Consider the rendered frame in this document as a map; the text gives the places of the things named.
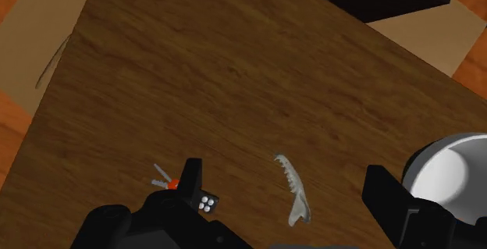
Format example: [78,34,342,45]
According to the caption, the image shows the brown wooden table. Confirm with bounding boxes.
[0,0,487,249]

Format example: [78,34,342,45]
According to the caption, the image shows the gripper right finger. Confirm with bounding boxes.
[361,164,487,249]

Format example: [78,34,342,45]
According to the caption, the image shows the grey toothed jawbone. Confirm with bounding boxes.
[273,154,312,228]

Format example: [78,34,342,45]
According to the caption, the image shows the white bowl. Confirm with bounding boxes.
[401,132,487,226]

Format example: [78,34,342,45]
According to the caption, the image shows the keys with red fob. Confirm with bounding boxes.
[151,163,180,191]

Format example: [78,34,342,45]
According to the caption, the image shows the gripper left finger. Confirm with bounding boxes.
[69,158,253,249]

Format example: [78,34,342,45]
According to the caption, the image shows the black die with white dots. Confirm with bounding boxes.
[197,192,220,215]

